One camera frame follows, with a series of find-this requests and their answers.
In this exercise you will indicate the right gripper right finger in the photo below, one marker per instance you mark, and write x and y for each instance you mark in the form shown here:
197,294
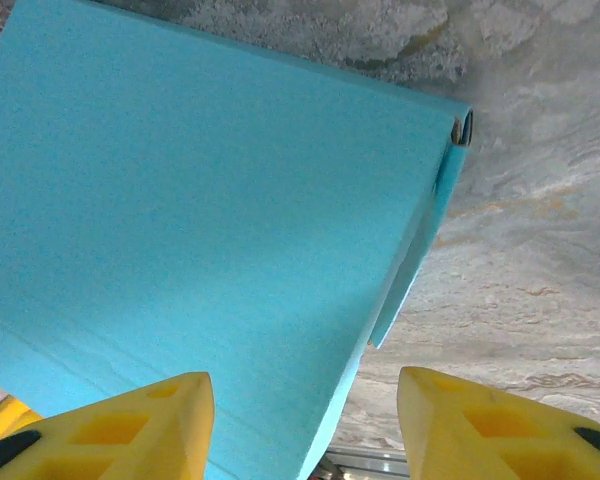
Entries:
480,435

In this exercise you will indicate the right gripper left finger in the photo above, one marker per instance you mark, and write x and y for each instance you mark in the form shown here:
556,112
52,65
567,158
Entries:
130,440

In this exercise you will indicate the blue paper box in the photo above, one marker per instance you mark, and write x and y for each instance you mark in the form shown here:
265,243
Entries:
205,200

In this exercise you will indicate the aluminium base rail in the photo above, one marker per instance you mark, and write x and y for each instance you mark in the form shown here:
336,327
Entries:
370,462

